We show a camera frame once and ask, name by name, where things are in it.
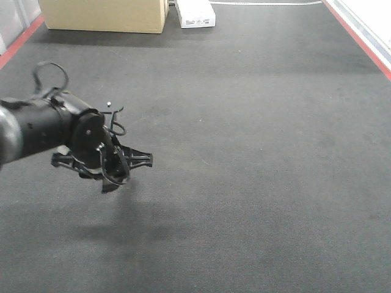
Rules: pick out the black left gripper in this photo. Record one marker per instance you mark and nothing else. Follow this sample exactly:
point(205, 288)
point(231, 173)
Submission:
point(94, 151)

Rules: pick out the white printed box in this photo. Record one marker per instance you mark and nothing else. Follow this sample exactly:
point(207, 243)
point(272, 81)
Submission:
point(195, 14)

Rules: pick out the cardboard box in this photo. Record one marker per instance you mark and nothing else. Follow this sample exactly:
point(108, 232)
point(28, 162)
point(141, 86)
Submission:
point(147, 17)

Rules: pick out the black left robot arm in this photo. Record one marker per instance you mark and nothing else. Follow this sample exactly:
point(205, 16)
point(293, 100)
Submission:
point(25, 124)

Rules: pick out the black conveyor belt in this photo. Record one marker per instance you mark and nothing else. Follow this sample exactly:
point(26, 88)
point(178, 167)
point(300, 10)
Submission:
point(271, 141)

